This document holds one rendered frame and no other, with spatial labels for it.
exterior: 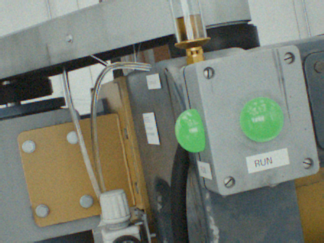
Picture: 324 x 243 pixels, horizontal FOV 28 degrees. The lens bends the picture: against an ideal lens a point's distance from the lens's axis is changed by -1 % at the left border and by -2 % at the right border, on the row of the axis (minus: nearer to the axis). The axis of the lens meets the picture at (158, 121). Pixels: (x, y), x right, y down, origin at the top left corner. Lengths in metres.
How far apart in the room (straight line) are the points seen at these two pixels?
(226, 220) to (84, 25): 0.30
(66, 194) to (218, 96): 0.45
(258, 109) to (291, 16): 5.79
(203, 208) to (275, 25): 5.67
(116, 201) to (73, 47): 0.17
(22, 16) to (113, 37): 5.02
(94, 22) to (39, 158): 0.23
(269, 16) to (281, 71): 5.68
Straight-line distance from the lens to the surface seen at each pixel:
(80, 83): 5.65
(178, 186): 0.48
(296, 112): 0.45
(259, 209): 0.49
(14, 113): 0.87
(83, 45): 0.70
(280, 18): 6.16
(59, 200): 0.84
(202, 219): 0.49
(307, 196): 0.83
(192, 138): 0.43
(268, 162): 0.44
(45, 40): 0.74
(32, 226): 0.85
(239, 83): 0.43
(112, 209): 0.68
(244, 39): 0.61
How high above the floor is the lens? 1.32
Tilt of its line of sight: 3 degrees down
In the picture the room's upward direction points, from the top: 11 degrees counter-clockwise
